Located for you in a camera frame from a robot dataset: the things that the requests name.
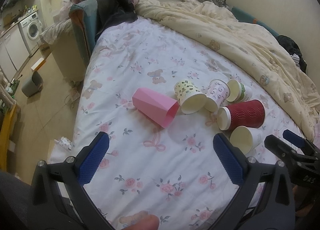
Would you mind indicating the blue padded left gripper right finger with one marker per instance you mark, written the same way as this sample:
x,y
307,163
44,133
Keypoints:
x,y
264,199

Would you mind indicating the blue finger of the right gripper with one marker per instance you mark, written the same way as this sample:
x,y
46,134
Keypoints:
x,y
293,138

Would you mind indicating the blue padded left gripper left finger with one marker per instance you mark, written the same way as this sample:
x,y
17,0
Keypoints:
x,y
58,199

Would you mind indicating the white green paper cup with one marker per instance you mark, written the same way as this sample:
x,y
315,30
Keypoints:
x,y
238,92

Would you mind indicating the plain white paper cup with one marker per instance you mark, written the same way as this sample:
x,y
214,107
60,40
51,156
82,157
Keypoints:
x,y
246,138

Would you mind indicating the red ripple paper cup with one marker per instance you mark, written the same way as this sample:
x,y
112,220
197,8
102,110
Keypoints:
x,y
250,114

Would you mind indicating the pink patterned paper cup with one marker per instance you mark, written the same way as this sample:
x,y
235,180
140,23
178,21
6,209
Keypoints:
x,y
218,91

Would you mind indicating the yellow patterned paper cup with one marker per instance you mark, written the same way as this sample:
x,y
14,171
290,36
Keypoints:
x,y
189,96

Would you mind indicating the pink faceted plastic cup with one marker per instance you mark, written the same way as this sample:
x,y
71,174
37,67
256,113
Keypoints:
x,y
158,107

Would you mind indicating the operator thumb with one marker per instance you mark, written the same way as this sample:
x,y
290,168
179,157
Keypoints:
x,y
150,222

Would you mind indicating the white patterned tissue pack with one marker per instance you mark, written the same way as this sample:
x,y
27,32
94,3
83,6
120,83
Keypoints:
x,y
65,143

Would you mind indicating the yellow wooden chair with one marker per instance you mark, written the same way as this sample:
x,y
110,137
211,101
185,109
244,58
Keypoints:
x,y
6,130

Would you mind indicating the cream bear print duvet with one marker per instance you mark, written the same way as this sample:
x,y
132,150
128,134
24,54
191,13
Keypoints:
x,y
251,47

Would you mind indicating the white floral bed sheet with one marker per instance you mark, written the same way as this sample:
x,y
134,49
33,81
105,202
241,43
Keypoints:
x,y
146,87

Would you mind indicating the grey trash bin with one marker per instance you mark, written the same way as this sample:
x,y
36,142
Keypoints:
x,y
32,85

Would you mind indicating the white kitchen cabinet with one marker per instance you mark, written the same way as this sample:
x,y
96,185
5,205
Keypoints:
x,y
13,52

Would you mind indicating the white washing machine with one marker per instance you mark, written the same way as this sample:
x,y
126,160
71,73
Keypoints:
x,y
30,28

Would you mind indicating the dark clothes pile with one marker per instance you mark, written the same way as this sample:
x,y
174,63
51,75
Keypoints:
x,y
114,12

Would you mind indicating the black clothes by wall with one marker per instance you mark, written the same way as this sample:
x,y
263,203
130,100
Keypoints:
x,y
293,49

